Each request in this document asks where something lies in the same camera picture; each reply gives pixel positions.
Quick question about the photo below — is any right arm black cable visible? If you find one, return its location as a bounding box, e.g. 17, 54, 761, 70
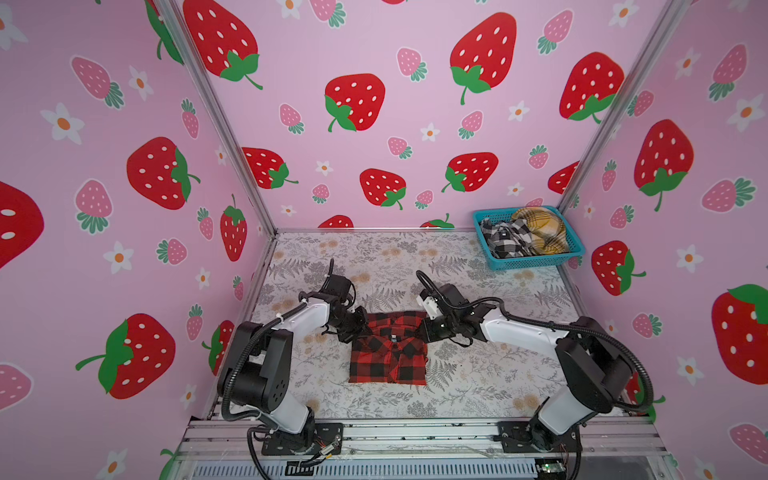
415, 269, 655, 480

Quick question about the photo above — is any teal plastic basket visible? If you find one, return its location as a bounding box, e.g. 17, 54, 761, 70
472, 206, 585, 271

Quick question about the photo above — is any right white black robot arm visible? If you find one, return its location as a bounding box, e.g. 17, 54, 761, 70
418, 297, 653, 452

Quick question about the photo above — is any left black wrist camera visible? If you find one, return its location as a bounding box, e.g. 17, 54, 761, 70
320, 274, 356, 305

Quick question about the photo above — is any red black plaid shirt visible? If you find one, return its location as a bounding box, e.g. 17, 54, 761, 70
349, 311, 428, 386

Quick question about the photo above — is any yellow plaid shirt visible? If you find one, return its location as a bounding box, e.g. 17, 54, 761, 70
511, 207, 570, 255

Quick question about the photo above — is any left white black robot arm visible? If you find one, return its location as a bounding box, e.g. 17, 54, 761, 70
217, 295, 367, 453

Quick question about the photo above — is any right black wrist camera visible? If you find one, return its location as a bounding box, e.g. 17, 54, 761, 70
417, 284, 470, 319

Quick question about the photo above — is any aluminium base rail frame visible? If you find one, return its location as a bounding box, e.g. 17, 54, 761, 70
162, 417, 683, 479

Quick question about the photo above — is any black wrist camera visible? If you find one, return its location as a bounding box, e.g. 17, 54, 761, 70
320, 274, 356, 305
417, 284, 470, 319

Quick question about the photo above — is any black white plaid shirt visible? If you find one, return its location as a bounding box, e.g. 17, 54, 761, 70
479, 218, 535, 260

